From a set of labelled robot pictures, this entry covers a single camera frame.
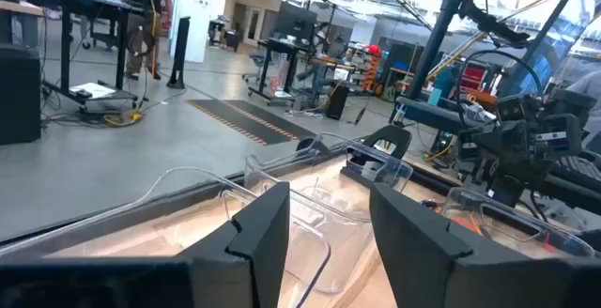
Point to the black floor mat orange stripes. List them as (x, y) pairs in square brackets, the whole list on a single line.
[(253, 122)]

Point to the black computer tower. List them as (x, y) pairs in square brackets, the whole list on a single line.
[(337, 103)]

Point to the white paper sheet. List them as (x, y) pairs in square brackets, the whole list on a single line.
[(91, 89)]

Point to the black monitor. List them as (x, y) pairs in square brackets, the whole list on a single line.
[(296, 21)]

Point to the black standing desk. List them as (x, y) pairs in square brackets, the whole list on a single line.
[(265, 68), (66, 40)]

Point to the person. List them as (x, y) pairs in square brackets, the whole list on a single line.
[(321, 40), (145, 26)]

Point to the wooden top desk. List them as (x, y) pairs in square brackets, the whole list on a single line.
[(19, 7)]

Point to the black box cabinet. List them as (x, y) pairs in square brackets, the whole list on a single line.
[(19, 97)]

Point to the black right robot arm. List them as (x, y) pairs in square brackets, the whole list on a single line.
[(435, 50)]

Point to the red orange stacked parts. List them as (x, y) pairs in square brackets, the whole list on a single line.
[(373, 68)]

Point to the red tool cabinet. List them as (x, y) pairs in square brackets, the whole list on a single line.
[(474, 78)]

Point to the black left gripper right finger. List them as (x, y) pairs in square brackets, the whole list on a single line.
[(422, 270)]

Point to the black column stand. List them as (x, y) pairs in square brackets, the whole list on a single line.
[(180, 50)]

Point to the black arch-shaped stand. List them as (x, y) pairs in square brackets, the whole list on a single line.
[(404, 139)]

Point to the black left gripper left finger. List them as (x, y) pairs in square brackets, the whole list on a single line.
[(235, 275)]

